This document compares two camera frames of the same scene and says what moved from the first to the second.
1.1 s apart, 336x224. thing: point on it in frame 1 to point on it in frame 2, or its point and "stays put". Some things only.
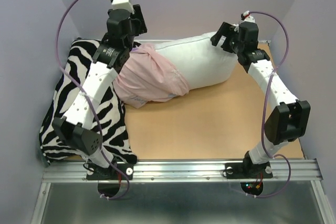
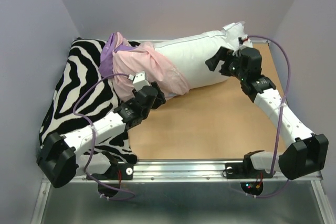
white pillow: x=202 y=63 stays put
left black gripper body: x=136 y=28 to x=159 y=99
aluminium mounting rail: x=212 y=171 stays put
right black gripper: x=226 y=30 to x=223 y=54
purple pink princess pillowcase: x=145 y=77 stays put
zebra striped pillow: x=81 y=55 stays put
